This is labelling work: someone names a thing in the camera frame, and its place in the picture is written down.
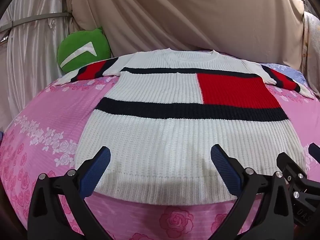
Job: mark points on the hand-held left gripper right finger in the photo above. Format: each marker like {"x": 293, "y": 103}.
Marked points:
{"x": 223, "y": 170}

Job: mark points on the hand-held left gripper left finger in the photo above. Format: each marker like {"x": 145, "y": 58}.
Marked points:
{"x": 96, "y": 170}

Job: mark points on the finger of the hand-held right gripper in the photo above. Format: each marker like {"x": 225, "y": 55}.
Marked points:
{"x": 315, "y": 150}
{"x": 291, "y": 166}

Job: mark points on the white red navy knit sweater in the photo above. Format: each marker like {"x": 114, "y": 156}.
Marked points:
{"x": 162, "y": 135}

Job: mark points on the pink floral bedsheet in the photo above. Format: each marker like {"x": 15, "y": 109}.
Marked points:
{"x": 42, "y": 120}

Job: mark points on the cream floral curtain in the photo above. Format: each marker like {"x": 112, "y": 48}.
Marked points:
{"x": 312, "y": 45}

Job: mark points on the green round cushion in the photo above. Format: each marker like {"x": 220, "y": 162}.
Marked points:
{"x": 80, "y": 45}

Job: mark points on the silver satin curtain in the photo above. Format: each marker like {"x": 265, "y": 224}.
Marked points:
{"x": 30, "y": 62}

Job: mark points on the beige draped cloth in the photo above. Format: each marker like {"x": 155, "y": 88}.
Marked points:
{"x": 187, "y": 15}

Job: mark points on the grey curtain band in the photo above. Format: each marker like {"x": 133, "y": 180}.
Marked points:
{"x": 35, "y": 20}

